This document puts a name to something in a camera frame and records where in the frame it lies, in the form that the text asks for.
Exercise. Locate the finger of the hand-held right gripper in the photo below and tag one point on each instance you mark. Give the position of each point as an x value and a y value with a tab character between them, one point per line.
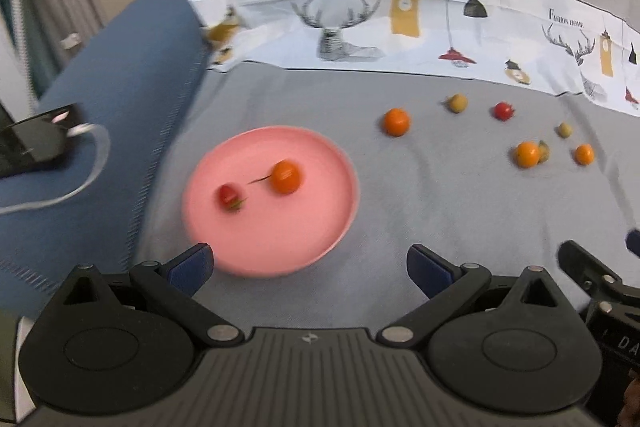
582	264
635	243

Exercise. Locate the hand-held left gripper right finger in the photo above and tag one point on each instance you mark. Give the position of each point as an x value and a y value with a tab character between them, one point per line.
426	268

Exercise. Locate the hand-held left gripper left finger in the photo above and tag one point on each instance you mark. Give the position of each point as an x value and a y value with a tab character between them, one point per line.
190	266

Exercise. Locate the small green longan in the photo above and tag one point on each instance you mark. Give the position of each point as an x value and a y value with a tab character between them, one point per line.
545	152

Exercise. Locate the pink plate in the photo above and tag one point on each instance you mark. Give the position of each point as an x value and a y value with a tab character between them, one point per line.
310	227

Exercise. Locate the tan longan with stem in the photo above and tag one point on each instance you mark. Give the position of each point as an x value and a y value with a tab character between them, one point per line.
457	103

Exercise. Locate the grey printed sofa cover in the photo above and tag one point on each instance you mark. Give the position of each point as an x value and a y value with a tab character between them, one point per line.
450	207

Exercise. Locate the red cherry tomato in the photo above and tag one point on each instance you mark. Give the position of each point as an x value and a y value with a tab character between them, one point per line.
228	195
503	111

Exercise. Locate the orange kumquat with stem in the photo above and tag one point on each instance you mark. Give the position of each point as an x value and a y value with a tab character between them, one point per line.
286	177

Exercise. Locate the small tan longan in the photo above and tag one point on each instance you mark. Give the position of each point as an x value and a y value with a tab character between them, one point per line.
565	130

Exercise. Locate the blue sofa armrest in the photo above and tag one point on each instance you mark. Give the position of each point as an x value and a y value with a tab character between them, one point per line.
125	107

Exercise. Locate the black smartphone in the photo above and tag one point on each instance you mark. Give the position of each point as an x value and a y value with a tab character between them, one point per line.
30	142

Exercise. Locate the white curtain clip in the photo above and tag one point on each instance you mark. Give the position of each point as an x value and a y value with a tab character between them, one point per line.
70	41

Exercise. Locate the teal curtain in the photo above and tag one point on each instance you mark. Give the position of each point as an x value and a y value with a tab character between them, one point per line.
37	52

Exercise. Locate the white patterned pole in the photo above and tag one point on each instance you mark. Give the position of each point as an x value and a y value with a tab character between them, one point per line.
19	7

